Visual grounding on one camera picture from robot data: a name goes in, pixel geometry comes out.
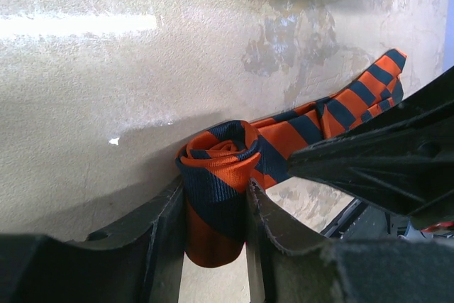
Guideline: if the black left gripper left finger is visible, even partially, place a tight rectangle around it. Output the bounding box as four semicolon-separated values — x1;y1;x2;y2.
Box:
1;177;185;302

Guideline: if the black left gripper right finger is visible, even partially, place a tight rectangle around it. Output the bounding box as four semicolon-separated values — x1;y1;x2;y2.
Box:
246;179;453;302

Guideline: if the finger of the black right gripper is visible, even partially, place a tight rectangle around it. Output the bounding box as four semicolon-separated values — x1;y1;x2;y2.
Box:
288;104;453;216
342;68;453;138

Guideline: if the orange navy striped tie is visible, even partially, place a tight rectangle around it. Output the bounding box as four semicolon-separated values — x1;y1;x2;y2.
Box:
175;49;406;268

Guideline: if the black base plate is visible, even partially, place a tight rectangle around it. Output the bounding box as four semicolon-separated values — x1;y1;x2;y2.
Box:
320;199;409;240

